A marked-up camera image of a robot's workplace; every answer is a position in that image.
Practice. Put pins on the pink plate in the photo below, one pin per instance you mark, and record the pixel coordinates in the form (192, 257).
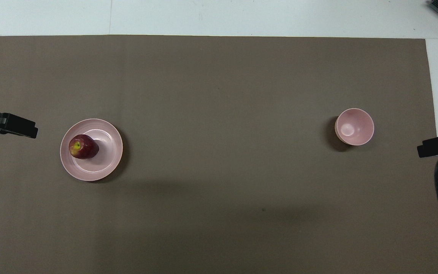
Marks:
(105, 163)

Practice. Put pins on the brown table mat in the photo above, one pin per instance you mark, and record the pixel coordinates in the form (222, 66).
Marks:
(219, 95)

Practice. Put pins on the pink bowl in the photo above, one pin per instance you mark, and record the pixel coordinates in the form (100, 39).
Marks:
(356, 125)

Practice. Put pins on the red apple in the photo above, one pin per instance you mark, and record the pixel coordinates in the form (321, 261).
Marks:
(86, 148)

